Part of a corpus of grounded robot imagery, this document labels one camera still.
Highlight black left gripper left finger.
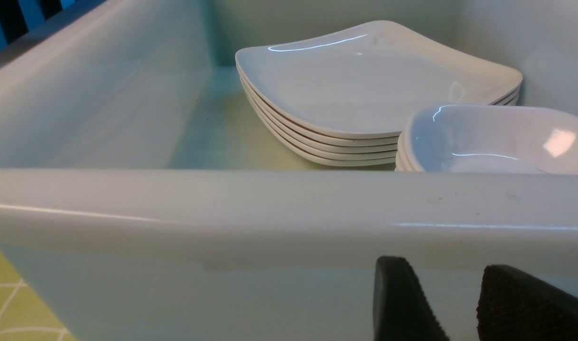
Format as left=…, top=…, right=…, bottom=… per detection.
left=373, top=256, right=449, bottom=341

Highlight lower stacked white bowls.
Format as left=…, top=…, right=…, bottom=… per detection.
left=395, top=133, right=425, bottom=172

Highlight green checkered tablecloth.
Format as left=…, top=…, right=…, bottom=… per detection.
left=0, top=253, right=75, bottom=341

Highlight top stacked white square plate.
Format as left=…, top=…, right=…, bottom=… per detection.
left=235, top=21, right=523, bottom=139

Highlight large white plastic tub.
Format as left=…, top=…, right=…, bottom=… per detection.
left=0, top=0, right=578, bottom=341

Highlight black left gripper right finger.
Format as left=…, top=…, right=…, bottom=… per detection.
left=476, top=265, right=578, bottom=341

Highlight lower stacked white plates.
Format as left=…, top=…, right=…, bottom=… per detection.
left=239, top=66, right=523, bottom=167

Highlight top stacked white bowl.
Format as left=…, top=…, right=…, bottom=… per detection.
left=399, top=104, right=578, bottom=175

